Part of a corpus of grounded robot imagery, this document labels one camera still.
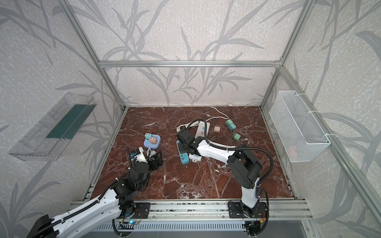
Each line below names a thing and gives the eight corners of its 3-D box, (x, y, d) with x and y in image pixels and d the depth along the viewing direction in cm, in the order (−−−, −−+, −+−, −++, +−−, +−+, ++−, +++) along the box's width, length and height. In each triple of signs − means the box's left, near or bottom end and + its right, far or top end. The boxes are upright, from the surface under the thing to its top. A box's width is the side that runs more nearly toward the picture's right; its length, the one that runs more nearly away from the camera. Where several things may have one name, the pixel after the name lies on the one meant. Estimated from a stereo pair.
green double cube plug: (231, 131, 107) (231, 129, 106) (224, 122, 112) (224, 121, 111) (236, 128, 109) (237, 127, 107) (229, 120, 114) (229, 118, 112)
